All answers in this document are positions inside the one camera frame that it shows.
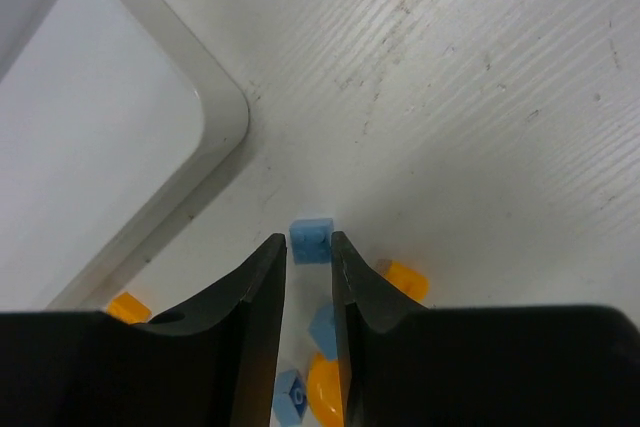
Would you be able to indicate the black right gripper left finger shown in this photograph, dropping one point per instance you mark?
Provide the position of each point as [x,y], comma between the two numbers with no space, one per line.
[208,361]

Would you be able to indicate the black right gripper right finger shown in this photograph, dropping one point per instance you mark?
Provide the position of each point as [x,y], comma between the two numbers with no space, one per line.
[403,364]

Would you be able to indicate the small blue square lego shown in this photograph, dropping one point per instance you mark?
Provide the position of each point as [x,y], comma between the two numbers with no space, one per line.
[323,332]

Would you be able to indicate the small orange square lego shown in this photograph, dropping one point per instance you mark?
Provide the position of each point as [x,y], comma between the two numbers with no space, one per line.
[126,308]

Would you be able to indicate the small orange lego brick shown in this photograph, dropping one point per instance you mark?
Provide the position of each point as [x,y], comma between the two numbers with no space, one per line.
[410,282]

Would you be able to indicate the small blue lego right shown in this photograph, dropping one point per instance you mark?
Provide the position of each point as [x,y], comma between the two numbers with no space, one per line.
[289,400]

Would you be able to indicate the orange curved lego right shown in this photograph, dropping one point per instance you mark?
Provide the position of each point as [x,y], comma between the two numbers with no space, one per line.
[324,391]

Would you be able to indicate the small blue lego far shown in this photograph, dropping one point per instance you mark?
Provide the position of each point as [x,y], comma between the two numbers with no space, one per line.
[311,240]

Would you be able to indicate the white divided sorting tray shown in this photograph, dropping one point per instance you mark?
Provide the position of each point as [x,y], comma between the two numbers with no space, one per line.
[112,112]

